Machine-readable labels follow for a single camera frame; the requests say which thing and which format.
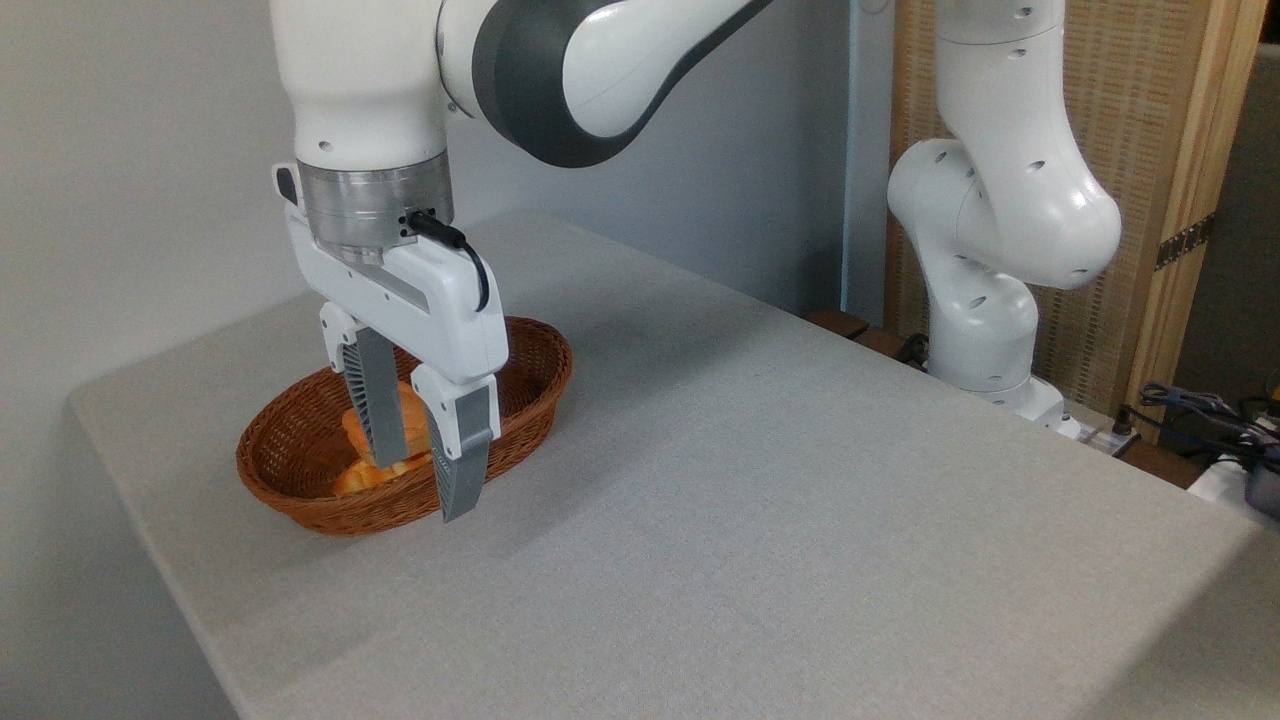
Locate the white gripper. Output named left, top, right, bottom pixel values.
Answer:
left=273, top=164, right=511, bottom=524

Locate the golden bread roll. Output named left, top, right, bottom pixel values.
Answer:
left=341, top=379, right=434, bottom=468

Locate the golden croissant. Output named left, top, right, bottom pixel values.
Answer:
left=332, top=453, right=437, bottom=499

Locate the brown wicker basket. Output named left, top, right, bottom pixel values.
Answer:
left=236, top=316, right=574, bottom=538

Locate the dark wooden block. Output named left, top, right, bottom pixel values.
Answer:
left=804, top=307, right=873, bottom=342

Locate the woven wooden folding screen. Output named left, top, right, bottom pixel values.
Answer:
left=885, top=0, right=1269, bottom=443

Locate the brass screen hinge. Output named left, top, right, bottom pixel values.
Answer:
left=1154, top=213, right=1217, bottom=272

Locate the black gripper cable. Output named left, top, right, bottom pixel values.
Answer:
left=404, top=209, right=492, bottom=314

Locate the blue cable bundle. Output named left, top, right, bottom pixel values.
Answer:
left=1138, top=381, right=1280, bottom=463

